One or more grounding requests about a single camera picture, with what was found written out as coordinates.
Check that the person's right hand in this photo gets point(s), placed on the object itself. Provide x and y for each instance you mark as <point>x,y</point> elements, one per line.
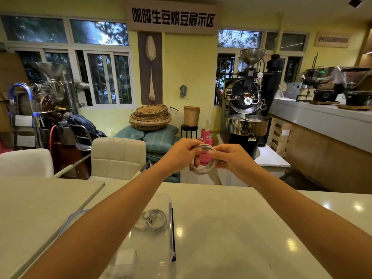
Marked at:
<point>237,161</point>

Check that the person's left hand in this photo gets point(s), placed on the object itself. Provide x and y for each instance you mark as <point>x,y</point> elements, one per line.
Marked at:
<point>177,155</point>

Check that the person's right fingers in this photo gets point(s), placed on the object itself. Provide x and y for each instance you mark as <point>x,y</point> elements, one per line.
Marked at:
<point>216,152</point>

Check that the person's left fingers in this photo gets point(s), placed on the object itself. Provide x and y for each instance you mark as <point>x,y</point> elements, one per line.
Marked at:
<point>197,159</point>

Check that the person's right forearm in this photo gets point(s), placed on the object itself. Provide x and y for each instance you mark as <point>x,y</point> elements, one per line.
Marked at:
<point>305,223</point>

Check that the person's left forearm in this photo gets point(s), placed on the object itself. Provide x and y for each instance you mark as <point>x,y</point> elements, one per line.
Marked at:
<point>107,220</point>

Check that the pink gas cylinder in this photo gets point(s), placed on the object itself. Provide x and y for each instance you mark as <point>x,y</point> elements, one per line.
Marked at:
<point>205,138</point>

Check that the black round stool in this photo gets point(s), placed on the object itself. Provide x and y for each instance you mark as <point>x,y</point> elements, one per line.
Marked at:
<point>189,130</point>

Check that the teal striped sack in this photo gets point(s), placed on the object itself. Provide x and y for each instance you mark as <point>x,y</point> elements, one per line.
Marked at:
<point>129,133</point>
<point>161,140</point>

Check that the tall woven basket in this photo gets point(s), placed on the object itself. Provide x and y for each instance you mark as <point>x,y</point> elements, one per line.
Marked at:
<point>191,116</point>

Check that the black coffee roaster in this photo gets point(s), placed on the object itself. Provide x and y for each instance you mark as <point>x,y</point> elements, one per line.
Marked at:
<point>247,113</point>

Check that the low white cabinet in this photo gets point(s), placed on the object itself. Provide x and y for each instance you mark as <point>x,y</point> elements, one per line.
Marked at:
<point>270,162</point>

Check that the stack of woven trays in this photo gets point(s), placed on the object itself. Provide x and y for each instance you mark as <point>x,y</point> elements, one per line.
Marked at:
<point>150,117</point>

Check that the wooden pallet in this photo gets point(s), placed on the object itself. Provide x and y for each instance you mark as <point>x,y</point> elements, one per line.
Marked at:
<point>279,136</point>

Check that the cream leather chair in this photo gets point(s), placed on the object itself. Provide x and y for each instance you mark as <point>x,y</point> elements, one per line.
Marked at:
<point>117,158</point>

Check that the clear plastic storage box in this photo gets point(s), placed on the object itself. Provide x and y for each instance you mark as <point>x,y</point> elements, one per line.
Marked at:
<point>151,246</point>

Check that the white framed window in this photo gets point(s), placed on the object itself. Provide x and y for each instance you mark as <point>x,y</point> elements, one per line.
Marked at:
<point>87,63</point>
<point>261,49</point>

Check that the grey bar counter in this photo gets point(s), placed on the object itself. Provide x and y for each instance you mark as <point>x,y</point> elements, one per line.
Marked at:
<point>325,122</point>

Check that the dark blue jacket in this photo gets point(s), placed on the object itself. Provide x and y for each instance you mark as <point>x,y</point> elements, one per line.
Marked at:
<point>84,124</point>

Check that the black coffee brewing stand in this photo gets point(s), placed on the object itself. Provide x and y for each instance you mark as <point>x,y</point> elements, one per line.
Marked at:
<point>318,84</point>

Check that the white power adapter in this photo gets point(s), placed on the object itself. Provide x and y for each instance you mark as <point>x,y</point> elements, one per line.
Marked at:
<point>125,262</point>

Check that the black coffee grinder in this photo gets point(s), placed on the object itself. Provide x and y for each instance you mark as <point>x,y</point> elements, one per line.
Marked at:
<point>356,87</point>

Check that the silver coffee roaster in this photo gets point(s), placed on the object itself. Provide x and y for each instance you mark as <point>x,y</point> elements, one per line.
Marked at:
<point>55,90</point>

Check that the white fabric chair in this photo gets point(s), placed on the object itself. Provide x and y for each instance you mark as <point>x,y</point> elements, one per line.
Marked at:
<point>24,164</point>

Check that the grey wall fixture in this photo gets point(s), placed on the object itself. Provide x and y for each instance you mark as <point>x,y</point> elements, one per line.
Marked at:
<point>183,91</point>

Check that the spoon wall poster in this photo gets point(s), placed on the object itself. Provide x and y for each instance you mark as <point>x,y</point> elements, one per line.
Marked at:
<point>150,68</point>

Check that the metal frame chair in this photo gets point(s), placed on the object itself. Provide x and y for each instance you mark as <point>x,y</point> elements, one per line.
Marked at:
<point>81,139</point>

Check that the large lettered wall sign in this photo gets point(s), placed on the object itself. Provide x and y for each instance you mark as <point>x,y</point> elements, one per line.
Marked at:
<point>171,16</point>

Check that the small wooden wall sign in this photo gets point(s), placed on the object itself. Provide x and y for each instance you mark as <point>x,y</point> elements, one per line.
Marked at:
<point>332,39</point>

